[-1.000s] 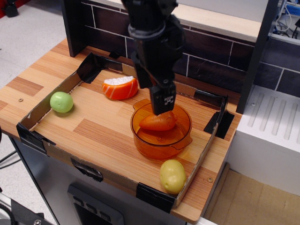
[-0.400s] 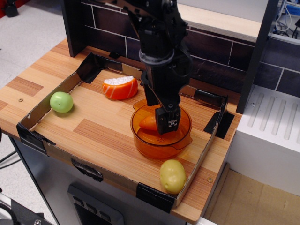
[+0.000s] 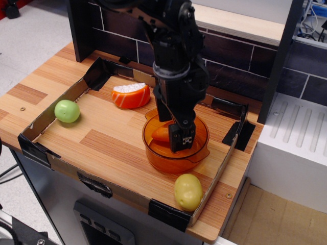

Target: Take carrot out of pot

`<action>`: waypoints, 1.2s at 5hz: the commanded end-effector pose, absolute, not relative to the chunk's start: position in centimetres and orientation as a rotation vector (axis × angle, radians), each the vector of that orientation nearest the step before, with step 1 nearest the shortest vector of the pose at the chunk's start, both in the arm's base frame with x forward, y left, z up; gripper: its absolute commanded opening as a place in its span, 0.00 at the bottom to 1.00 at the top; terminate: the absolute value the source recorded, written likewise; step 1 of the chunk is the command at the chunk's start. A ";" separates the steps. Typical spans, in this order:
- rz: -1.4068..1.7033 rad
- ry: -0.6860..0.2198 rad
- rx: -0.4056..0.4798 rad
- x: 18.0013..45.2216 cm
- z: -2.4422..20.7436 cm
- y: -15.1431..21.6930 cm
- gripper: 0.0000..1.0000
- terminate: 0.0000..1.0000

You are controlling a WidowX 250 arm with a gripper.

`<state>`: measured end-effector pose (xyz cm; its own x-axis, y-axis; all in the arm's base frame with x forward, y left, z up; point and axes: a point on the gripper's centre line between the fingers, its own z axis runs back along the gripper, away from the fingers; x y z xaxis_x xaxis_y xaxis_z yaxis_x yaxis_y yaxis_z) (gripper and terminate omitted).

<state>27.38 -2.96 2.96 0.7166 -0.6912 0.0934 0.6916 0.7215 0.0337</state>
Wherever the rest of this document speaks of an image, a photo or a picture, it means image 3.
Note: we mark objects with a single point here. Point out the orange toy carrot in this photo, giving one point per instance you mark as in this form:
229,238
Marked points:
161,134

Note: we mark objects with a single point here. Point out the green toy apple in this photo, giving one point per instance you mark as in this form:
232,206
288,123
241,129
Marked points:
67,111

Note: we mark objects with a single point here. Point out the yellow toy potato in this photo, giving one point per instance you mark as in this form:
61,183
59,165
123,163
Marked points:
188,192

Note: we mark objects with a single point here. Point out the white toy sink drainboard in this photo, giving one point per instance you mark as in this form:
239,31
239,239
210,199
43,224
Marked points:
289,159

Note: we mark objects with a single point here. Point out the dark grey vertical post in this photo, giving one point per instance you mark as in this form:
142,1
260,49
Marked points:
287,39

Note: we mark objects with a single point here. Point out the grey oven control panel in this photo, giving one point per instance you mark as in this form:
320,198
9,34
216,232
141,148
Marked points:
99,229

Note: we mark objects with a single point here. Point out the transparent orange plastic pot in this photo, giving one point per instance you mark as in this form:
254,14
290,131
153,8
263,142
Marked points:
160,154

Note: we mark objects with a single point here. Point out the cardboard fence with black tape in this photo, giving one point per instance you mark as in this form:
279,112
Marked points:
104,150

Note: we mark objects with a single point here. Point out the salmon sushi toy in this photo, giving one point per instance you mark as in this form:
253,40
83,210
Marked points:
131,96

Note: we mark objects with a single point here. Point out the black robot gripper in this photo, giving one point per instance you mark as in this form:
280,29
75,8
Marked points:
176,95

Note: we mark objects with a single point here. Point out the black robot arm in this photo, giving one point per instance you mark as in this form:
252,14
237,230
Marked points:
171,30

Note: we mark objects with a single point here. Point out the light wooden shelf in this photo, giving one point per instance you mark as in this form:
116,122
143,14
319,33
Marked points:
242,26

